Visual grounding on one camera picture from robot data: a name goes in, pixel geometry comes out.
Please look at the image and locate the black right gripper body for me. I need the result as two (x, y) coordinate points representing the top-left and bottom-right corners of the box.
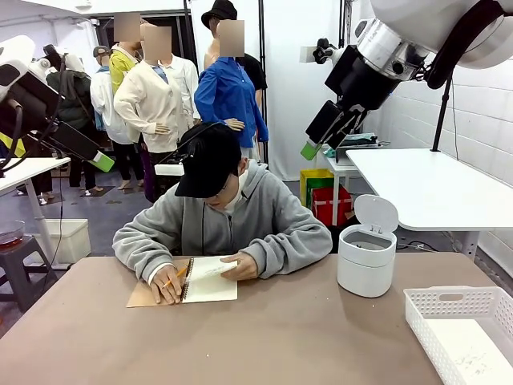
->
(324, 44), (402, 112)

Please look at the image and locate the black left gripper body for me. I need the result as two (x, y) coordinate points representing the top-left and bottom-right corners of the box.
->
(0, 72), (62, 136)

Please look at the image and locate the yellow pencil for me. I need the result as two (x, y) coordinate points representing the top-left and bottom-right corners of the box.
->
(162, 267), (189, 288)

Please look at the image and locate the spiral notebook brown cover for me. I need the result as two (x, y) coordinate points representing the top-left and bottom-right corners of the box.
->
(126, 255), (240, 309)

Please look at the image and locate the person's right forearm grey sleeve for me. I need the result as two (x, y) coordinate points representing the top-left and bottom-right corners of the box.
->
(112, 222), (182, 282)

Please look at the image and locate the person's left forearm grey sleeve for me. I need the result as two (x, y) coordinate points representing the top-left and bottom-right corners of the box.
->
(242, 229), (333, 281)

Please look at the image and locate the person's left hand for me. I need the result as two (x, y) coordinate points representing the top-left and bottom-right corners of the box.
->
(220, 252), (259, 282)

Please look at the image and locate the person's right hand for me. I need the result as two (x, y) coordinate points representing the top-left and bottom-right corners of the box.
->
(150, 264), (188, 306)

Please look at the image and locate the teal cloth pile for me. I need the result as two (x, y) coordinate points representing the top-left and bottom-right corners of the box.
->
(320, 132), (380, 160)

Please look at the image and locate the white desk with white leg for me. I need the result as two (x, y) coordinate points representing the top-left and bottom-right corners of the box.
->
(0, 156), (72, 270)

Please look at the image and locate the yellow hi-vis vest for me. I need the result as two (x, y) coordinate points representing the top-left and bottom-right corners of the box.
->
(0, 132), (26, 159)

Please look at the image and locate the mannequin in dark green jacket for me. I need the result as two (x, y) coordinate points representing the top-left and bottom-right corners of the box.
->
(42, 43), (98, 190)

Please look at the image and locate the mannequin in white shirt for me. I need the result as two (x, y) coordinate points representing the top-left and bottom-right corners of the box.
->
(89, 45), (139, 190)

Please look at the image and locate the small white side table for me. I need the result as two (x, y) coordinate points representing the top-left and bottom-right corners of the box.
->
(320, 154), (362, 226)

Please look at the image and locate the yellow bag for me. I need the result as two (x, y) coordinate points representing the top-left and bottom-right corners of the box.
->
(300, 168), (335, 206)

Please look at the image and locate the green bag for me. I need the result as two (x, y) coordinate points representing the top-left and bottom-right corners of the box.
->
(305, 175), (342, 210)

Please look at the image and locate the red plastic crate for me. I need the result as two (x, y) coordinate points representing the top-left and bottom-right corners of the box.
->
(311, 185), (354, 228)

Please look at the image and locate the mannequin in cream cardigan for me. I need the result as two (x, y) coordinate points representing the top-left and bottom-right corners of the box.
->
(112, 23), (202, 204)

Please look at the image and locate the mannequin in yellow shirt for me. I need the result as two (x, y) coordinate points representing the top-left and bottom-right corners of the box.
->
(107, 11), (142, 96)

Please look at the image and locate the mannequin in black t-shirt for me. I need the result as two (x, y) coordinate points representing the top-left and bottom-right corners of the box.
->
(239, 53), (269, 162)

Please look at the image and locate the black light stand pole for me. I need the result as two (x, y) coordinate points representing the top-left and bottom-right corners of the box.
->
(430, 78), (454, 153)

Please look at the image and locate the clear bowl with red liquid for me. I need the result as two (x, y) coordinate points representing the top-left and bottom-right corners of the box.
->
(0, 219), (26, 246)

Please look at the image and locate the white plastic floor crate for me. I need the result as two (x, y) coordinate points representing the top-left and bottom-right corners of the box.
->
(31, 218), (92, 266)

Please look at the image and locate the mannequin in blue shirt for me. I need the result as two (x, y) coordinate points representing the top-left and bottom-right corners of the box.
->
(193, 0), (270, 162)

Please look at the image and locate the large white desk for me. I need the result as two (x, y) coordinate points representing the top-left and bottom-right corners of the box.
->
(345, 147), (513, 262)

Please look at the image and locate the white face mask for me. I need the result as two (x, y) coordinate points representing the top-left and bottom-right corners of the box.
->
(233, 167), (250, 202)

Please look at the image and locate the person in grey hoodie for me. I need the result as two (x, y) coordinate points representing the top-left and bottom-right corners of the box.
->
(111, 122), (333, 282)

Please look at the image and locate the black backdrop stand pole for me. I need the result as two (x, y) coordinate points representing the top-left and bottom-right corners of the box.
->
(257, 0), (269, 164)

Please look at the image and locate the black baseball cap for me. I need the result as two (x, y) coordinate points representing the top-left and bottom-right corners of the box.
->
(175, 122), (243, 199)

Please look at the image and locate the grey plastic stool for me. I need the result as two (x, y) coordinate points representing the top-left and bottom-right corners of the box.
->
(0, 235), (59, 314)

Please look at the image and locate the white lidded trash bin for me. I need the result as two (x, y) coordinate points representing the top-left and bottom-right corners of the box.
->
(336, 193), (400, 299)

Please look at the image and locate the black bucket hat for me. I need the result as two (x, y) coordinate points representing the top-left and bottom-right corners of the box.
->
(200, 0), (239, 30)

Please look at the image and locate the white perforated plastic basket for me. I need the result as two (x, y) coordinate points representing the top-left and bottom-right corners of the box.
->
(402, 285), (513, 385)

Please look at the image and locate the flat white paper sheet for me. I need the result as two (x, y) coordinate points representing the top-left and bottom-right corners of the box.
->
(423, 318), (513, 385)

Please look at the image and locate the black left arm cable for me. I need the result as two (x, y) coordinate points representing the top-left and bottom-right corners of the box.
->
(0, 54), (68, 178)

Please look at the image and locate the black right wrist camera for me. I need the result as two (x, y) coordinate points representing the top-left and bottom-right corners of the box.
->
(312, 38), (337, 65)

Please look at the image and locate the white head-mounted camera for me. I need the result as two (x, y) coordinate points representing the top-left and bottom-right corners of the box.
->
(154, 162), (186, 177)

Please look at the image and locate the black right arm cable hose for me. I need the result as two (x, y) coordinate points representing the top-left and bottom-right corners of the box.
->
(425, 4), (507, 90)

